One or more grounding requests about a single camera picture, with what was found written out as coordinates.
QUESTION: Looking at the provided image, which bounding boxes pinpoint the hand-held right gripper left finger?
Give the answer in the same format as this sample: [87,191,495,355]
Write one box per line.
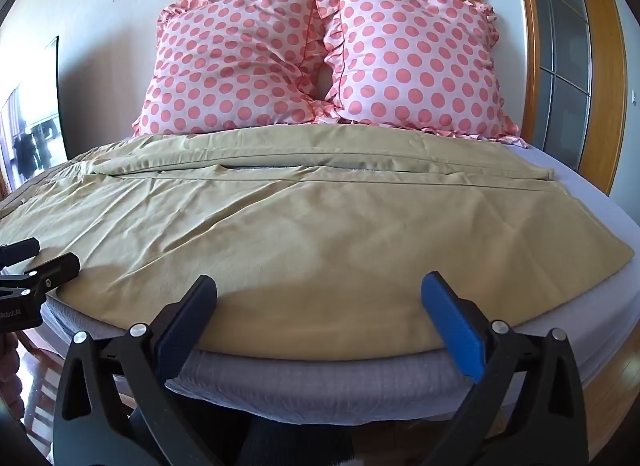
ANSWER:
[52,274,219,466]

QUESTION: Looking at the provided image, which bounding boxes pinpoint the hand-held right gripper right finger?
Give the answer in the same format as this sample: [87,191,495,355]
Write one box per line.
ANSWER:
[420,271,592,466]

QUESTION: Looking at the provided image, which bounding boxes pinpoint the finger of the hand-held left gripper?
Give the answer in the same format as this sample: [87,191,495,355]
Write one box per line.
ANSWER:
[0,253,82,299]
[0,238,41,273]

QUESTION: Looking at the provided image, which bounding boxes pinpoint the tan bed sheet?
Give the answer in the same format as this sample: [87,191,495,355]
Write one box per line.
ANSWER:
[0,125,637,363]

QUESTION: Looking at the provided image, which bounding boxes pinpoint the bed with grey sheet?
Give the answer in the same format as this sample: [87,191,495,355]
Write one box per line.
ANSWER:
[0,143,640,428]

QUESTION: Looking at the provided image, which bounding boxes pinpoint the pink polka dot pillow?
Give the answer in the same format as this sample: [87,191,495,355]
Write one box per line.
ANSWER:
[131,0,332,137]
[315,0,529,149]

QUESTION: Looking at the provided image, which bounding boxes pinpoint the wooden framed glass door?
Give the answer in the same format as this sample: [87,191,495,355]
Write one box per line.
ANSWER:
[510,0,629,197]

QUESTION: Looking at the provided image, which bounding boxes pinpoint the frosted glass door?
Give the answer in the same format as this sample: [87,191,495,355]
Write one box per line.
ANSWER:
[524,0,595,173]

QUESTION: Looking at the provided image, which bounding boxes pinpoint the wall poster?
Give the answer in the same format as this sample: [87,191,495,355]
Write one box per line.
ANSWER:
[0,36,69,199]

